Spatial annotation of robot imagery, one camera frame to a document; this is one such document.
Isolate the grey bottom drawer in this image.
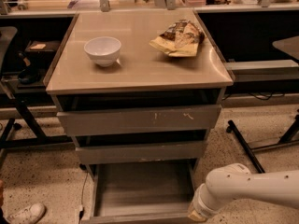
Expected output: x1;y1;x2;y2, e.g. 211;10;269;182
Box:
81;160;195;224

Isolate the grey drawer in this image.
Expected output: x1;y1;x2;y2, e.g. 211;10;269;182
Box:
76;130;207;164
57;105;221;136
81;160;195;224

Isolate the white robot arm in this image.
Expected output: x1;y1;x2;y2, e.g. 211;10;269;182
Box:
188;163;299;222

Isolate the grey middle drawer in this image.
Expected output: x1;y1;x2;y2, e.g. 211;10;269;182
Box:
76;130;207;164

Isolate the grey drawer cabinet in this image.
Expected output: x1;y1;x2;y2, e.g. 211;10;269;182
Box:
43;8;235;181

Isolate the grey top drawer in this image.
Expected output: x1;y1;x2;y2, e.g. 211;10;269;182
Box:
57;105;221;136

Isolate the black wheeled stand base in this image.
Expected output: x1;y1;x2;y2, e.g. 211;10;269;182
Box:
226;111;299;174

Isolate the white sneaker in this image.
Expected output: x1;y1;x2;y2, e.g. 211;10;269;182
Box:
5;203;46;224

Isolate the yellow brown snack bag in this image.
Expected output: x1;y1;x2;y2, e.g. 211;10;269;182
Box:
149;20;205;57

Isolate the white ceramic bowl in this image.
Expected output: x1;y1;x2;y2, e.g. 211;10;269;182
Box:
84;36;121;67

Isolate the black shoe under desk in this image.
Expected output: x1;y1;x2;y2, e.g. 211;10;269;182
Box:
18;51;40;85

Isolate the dark box on shelf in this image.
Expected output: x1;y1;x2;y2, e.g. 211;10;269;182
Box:
25;40;60;58

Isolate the black cable on floor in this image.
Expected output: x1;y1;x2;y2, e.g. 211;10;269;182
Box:
78;171;90;224

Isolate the black desk frame left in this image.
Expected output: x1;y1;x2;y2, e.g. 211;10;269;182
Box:
0;26;74;170

